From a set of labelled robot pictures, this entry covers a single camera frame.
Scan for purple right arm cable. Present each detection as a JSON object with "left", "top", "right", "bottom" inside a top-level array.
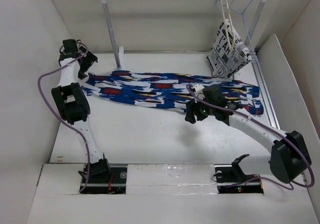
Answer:
[{"left": 186, "top": 83, "right": 315, "bottom": 191}]

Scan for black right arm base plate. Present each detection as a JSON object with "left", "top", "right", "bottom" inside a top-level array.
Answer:
[{"left": 211, "top": 154, "right": 264, "bottom": 194}]

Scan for blue red white patterned trousers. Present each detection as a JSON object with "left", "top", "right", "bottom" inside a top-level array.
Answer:
[{"left": 80, "top": 70, "right": 264, "bottom": 115}]

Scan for wooden clothes hanger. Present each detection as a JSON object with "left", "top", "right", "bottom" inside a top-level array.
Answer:
[{"left": 219, "top": 0, "right": 236, "bottom": 51}]

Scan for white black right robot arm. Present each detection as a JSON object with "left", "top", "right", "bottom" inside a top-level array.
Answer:
[{"left": 185, "top": 84, "right": 315, "bottom": 187}]

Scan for black white newspaper print garment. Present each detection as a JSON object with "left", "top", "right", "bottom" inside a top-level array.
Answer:
[{"left": 206, "top": 22, "right": 252, "bottom": 79}]

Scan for light blue wire hanger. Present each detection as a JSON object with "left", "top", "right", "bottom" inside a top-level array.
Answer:
[{"left": 228, "top": 0, "right": 260, "bottom": 64}]

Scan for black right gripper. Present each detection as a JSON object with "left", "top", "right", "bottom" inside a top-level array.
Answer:
[{"left": 184, "top": 94, "right": 215, "bottom": 124}]

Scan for white metal clothes rack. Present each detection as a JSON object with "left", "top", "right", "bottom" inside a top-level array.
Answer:
[{"left": 98, "top": 0, "right": 279, "bottom": 127}]

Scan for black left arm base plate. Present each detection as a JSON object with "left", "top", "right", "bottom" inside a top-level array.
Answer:
[{"left": 81, "top": 165, "right": 128, "bottom": 194}]

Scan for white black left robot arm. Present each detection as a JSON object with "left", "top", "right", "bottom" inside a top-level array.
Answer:
[{"left": 51, "top": 39, "right": 112, "bottom": 183}]

